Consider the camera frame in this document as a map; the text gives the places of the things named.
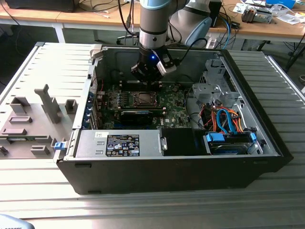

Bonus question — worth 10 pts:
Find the metal socket cover frame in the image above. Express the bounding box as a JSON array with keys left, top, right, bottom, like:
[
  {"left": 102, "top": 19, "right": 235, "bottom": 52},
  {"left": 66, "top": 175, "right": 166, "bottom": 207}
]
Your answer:
[{"left": 133, "top": 91, "right": 159, "bottom": 107}]

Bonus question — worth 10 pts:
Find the black RAM slot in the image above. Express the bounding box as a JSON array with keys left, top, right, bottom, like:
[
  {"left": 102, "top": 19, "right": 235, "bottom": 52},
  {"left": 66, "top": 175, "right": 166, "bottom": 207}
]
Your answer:
[
  {"left": 121, "top": 87, "right": 166, "bottom": 91},
  {"left": 121, "top": 85, "right": 165, "bottom": 89},
  {"left": 120, "top": 83, "right": 164, "bottom": 87},
  {"left": 120, "top": 80, "right": 163, "bottom": 84}
]

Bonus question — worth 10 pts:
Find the CPU socket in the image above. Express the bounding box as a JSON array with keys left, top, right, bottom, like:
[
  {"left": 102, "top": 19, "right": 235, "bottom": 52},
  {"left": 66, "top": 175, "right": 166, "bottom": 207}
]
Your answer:
[{"left": 132, "top": 90, "right": 160, "bottom": 107}]

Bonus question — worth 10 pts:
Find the copper finned CPU cooler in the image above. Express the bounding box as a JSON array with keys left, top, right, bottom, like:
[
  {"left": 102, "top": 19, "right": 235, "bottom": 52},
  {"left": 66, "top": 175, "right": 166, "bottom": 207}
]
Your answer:
[{"left": 241, "top": 6, "right": 257, "bottom": 24}]

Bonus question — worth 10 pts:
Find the dark RAM stick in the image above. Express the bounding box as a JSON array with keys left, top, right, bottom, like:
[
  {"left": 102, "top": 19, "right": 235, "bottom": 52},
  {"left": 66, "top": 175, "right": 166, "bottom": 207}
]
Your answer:
[{"left": 119, "top": 107, "right": 167, "bottom": 113}]

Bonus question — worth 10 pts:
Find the black graphics card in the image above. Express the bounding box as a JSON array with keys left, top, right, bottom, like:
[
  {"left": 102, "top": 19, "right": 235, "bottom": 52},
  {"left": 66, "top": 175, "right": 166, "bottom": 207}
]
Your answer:
[{"left": 120, "top": 110, "right": 155, "bottom": 126}]

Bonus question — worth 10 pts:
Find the green motherboard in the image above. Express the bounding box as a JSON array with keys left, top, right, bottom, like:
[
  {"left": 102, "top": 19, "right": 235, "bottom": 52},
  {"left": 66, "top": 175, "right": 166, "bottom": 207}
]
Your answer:
[{"left": 96, "top": 82, "right": 193, "bottom": 131}]

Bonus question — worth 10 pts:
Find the grey metal drive cage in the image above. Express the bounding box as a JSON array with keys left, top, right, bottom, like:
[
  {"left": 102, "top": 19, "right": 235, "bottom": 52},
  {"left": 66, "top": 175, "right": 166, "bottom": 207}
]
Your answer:
[{"left": 192, "top": 58, "right": 247, "bottom": 113}]

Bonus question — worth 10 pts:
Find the light wooden desk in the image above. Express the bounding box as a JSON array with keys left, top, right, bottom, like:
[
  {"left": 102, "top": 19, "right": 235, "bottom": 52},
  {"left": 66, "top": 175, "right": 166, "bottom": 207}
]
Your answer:
[{"left": 0, "top": 0, "right": 305, "bottom": 45}]

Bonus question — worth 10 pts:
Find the grey power supply unit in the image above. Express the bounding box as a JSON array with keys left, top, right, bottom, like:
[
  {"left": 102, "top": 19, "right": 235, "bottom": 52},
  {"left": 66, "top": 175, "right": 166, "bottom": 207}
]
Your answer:
[{"left": 74, "top": 130, "right": 165, "bottom": 160}]

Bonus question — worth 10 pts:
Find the hard disk in blue carrier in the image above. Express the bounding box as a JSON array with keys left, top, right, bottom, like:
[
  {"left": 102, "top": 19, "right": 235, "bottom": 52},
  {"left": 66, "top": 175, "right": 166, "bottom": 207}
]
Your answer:
[{"left": 202, "top": 132, "right": 260, "bottom": 156}]

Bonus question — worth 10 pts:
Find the grey parts rack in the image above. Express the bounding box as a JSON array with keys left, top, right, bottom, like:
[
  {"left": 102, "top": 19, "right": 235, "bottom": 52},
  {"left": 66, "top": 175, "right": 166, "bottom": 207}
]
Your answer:
[{"left": 0, "top": 83, "right": 79, "bottom": 160}]

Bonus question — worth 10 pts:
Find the black PC case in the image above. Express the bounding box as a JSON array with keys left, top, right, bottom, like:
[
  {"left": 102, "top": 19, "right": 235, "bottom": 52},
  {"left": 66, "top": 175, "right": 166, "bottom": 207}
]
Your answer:
[{"left": 53, "top": 44, "right": 294, "bottom": 195}]

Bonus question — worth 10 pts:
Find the white paper sheet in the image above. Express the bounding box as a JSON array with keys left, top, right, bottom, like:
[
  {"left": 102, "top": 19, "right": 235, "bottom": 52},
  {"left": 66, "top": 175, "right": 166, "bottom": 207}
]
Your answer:
[{"left": 232, "top": 2, "right": 253, "bottom": 14}]

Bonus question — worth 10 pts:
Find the grey metal drive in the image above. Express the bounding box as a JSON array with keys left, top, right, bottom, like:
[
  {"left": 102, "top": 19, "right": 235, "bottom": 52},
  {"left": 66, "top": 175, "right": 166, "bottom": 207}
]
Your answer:
[{"left": 254, "top": 9, "right": 274, "bottom": 24}]

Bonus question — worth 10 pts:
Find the black equipment box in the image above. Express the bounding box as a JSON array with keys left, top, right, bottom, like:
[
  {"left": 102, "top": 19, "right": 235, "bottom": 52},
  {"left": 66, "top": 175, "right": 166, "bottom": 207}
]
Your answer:
[{"left": 4, "top": 0, "right": 77, "bottom": 13}]

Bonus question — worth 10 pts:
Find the blue box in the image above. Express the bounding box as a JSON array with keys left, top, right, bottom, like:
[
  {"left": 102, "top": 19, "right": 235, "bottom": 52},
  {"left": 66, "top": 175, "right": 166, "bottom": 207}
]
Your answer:
[{"left": 265, "top": 0, "right": 296, "bottom": 9}]

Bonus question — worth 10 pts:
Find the clear plastic bag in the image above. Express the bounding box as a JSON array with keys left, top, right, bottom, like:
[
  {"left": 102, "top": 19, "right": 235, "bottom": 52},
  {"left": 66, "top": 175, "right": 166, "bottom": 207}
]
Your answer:
[{"left": 274, "top": 9, "right": 305, "bottom": 26}]

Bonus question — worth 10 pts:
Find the grey rounded device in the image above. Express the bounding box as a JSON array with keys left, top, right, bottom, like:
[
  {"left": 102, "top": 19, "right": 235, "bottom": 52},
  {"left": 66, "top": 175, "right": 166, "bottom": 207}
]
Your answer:
[{"left": 0, "top": 213, "right": 33, "bottom": 229}]

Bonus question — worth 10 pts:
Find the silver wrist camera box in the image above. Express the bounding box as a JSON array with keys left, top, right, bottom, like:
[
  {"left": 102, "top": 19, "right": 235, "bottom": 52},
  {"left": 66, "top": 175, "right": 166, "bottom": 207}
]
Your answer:
[{"left": 156, "top": 53, "right": 177, "bottom": 77}]

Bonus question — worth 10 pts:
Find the black camera cable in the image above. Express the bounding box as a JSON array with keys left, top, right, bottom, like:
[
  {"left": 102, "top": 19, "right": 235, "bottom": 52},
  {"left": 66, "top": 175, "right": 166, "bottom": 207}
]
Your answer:
[{"left": 175, "top": 38, "right": 209, "bottom": 66}]

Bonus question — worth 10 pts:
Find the black hanging cable with plug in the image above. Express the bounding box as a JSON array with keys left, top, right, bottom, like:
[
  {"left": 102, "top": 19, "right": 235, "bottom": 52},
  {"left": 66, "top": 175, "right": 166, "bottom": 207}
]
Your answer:
[{"left": 117, "top": 0, "right": 140, "bottom": 46}]

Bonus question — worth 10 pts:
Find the orange and red wire bundle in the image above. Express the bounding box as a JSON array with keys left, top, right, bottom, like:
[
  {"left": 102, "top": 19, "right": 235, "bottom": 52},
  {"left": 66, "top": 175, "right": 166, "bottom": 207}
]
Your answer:
[{"left": 201, "top": 106, "right": 245, "bottom": 133}]

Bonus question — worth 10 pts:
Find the light blue data cable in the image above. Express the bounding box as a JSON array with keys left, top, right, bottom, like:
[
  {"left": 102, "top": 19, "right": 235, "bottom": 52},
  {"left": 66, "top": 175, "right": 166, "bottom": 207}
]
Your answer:
[{"left": 215, "top": 106, "right": 234, "bottom": 135}]

